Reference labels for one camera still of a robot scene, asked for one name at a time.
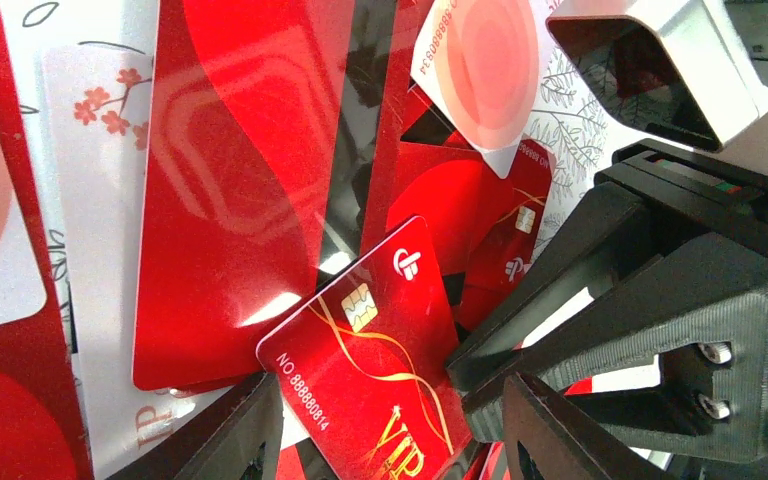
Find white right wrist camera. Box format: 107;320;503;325
546;0;768;152

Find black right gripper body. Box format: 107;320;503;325
594;140;768;479

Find white card red circle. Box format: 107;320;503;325
410;0;555;179

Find floral patterned table cloth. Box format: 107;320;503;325
0;0;630;260

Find red chip card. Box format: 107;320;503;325
256;216;471;479

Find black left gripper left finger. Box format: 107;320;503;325
112;372;283;479

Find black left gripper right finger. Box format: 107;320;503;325
503;373;671;479

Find white floral card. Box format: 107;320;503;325
42;46;219;479

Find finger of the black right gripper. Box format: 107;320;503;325
445;182;655;393
463;233;768;463

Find red card large left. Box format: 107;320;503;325
132;0;399;393

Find red card pile centre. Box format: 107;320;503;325
387;85;556;331

